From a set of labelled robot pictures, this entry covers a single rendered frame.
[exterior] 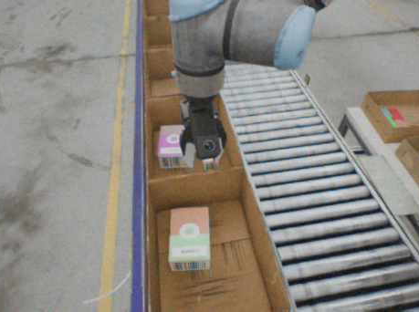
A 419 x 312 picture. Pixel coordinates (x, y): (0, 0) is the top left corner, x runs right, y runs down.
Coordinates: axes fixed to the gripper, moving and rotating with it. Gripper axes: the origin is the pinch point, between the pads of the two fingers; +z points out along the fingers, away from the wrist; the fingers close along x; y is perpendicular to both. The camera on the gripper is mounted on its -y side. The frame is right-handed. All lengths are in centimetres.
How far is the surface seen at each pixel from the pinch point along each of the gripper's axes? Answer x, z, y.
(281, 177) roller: -39, 43, 22
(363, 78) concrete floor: -217, 113, 177
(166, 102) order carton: 4, 16, 48
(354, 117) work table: -91, 42, 49
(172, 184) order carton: 7.7, 17.2, 9.1
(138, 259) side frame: 20.5, 28.3, -6.0
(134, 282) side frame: 21.9, 28.4, -12.0
